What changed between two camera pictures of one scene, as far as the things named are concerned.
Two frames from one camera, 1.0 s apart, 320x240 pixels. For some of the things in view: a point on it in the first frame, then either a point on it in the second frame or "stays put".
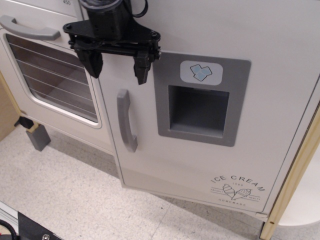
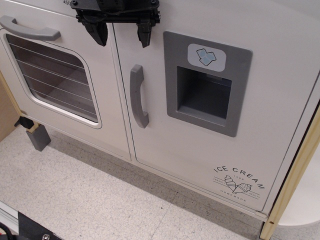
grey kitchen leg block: [39, 138] stays put
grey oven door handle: [38, 32] stays put
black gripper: [110, 30] to [96, 13]
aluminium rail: [10, 215] stays put
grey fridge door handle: [129, 139] to [136, 77]
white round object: [305, 207] stays put
